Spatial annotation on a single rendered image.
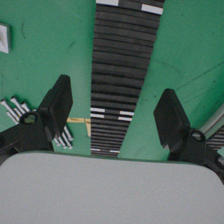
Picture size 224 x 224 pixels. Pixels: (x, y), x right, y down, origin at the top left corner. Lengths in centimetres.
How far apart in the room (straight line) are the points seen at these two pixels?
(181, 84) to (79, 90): 13
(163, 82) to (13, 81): 20
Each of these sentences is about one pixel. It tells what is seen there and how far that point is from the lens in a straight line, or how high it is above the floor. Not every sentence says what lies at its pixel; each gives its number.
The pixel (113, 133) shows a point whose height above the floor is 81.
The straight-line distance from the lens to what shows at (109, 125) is 17.
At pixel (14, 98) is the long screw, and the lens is 23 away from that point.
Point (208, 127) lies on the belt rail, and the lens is 26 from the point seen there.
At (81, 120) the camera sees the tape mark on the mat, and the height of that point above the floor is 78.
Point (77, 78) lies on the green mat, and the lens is 17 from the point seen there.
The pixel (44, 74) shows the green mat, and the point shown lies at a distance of 18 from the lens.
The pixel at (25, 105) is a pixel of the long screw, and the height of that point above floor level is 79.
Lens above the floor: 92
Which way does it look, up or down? 44 degrees down
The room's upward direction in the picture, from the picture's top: 177 degrees counter-clockwise
